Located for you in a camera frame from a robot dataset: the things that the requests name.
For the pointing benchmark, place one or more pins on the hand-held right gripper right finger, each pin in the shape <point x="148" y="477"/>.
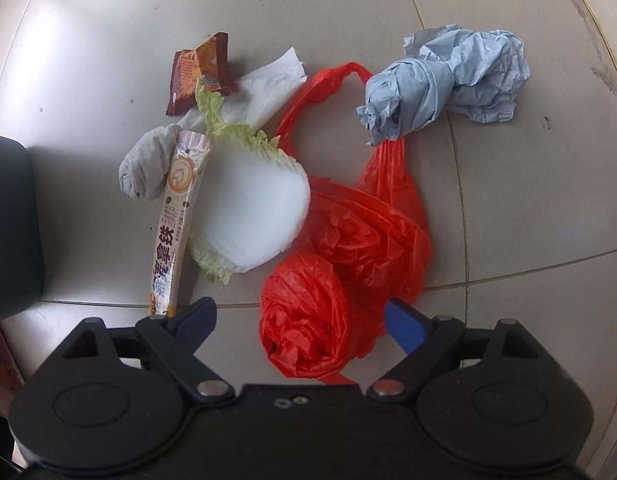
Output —
<point x="406" y="327"/>

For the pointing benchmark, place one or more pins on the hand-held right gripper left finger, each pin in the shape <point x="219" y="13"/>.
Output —
<point x="198" y="317"/>

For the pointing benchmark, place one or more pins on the red plastic bag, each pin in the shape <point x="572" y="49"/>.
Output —
<point x="348" y="250"/>

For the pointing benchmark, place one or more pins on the coffee stick packet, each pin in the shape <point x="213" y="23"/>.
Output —
<point x="176" y="210"/>

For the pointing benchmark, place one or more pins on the napa cabbage leaf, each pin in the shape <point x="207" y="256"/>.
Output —
<point x="253" y="210"/>

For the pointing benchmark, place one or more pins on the small grey tissue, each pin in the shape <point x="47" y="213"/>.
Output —
<point x="146" y="165"/>

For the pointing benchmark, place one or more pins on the dark green trash bin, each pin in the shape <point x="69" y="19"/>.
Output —
<point x="11" y="230"/>

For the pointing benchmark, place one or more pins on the white tissue paper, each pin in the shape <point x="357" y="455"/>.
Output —
<point x="268" y="85"/>

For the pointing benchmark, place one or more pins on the blue-grey paper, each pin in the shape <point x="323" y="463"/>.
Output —
<point x="438" y="85"/>

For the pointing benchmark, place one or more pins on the brown snack wrapper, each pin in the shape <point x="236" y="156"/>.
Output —
<point x="193" y="70"/>

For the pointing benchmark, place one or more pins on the red shaggy mat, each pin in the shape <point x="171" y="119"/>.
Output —
<point x="1" y="360"/>

